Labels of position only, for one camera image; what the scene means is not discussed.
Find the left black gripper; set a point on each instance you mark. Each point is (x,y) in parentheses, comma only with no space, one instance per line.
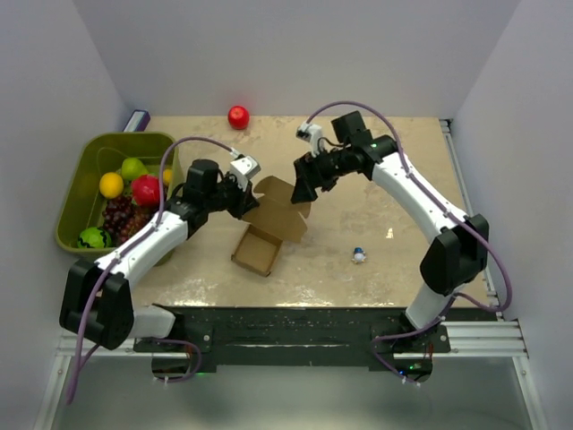
(242,208)

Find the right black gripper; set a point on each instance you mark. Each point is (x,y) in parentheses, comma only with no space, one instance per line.
(310,174)

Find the brown cardboard box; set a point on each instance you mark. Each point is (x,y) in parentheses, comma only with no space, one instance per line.
(275,221)

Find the small blue white toy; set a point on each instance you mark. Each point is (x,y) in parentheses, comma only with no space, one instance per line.
(359,255)

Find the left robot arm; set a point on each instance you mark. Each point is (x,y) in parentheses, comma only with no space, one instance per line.
(98,304)

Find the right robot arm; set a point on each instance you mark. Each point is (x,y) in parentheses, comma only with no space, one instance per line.
(456,253)

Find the purple white box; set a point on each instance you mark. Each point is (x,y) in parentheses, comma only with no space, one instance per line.
(137,122)

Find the red apple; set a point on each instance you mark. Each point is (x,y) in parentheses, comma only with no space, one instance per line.
(238,117)

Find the small orange fruit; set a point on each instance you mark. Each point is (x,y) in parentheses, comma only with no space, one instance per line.
(167,176)

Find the purple grapes bunch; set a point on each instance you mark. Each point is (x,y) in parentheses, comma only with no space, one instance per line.
(123,219)

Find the yellow lemon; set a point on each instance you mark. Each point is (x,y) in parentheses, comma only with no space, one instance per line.
(111,185)

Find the small watermelon toy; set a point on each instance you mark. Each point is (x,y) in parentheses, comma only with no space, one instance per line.
(94,238)

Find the green plastic bin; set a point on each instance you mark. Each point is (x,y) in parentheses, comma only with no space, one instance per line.
(83,203)

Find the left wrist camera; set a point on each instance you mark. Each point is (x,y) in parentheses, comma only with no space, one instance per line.
(244,169)

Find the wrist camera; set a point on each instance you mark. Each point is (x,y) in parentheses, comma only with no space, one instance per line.
(312,134)
(244,169)

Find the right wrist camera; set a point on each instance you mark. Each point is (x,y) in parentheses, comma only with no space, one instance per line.
(312,134)

